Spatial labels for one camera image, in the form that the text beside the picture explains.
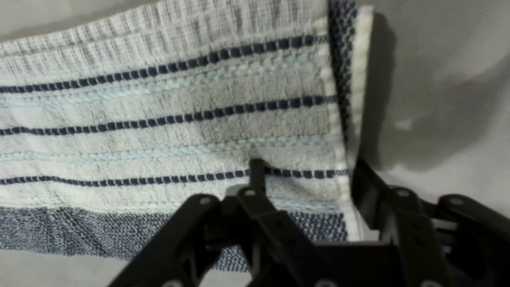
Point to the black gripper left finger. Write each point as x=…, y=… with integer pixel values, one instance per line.
x=183, y=250

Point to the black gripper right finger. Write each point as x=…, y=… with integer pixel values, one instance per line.
x=451, y=242

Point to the blue white striped towel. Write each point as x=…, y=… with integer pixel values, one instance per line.
x=108, y=126

